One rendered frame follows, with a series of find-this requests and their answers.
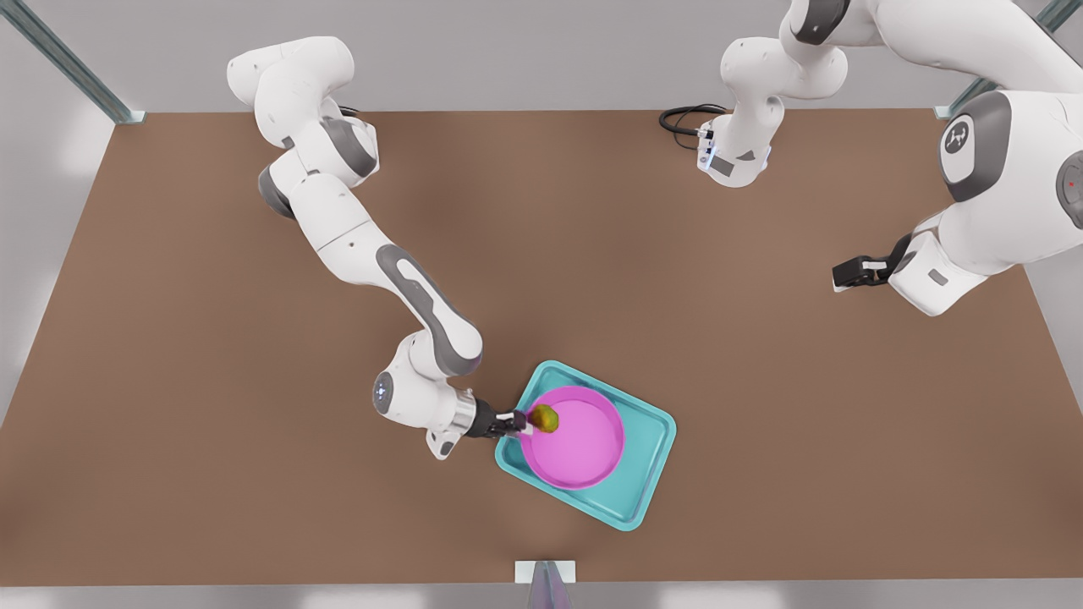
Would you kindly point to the yellow-green orange fruit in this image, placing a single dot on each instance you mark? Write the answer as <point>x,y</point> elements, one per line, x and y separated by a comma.
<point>544,418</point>

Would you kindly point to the pink round plate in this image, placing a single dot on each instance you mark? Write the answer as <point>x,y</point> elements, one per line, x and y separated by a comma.
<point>575,440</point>

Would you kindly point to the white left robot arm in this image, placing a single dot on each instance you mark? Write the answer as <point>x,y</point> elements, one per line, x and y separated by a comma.
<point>998,178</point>

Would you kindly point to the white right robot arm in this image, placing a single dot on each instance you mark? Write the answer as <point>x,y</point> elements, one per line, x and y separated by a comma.
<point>347,228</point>

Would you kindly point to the teal rectangular tray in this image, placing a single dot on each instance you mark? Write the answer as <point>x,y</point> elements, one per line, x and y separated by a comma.
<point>630,482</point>

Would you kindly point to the silver frame post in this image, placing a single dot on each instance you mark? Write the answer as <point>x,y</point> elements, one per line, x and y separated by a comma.
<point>72,63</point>
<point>546,584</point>
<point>998,59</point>

